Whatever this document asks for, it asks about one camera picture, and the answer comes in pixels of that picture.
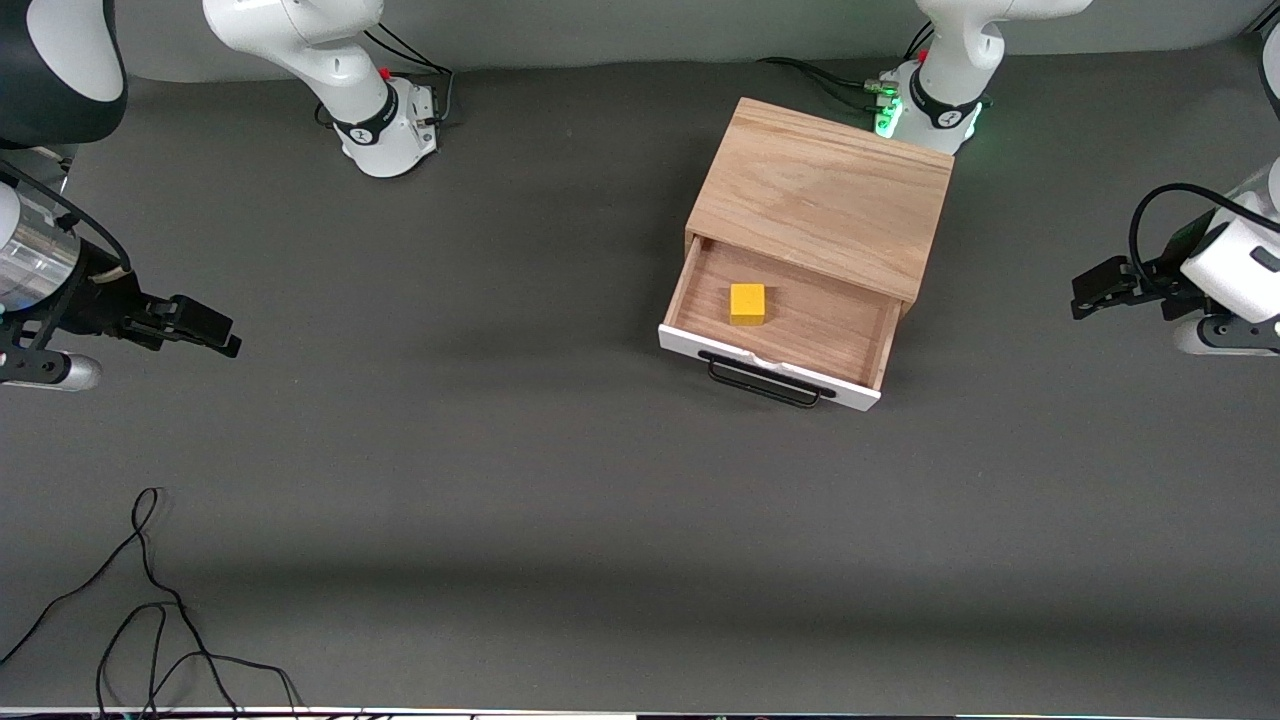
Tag white-fronted wooden drawer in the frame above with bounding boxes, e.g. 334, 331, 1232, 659
658, 235, 905, 413

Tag black metal drawer handle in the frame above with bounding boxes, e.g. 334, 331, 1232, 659
697, 349, 838, 410

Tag wooden drawer cabinet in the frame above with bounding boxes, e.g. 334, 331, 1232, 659
685, 97, 954, 317

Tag loose black cable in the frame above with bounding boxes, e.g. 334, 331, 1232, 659
0, 487, 306, 717

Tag black right arm base cables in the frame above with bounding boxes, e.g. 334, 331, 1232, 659
318, 15, 457, 131

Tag black arm base cables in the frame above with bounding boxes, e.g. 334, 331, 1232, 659
318, 15, 457, 131
758, 25, 936, 111

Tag black left arm base cables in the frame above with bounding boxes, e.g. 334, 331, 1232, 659
758, 25, 936, 111

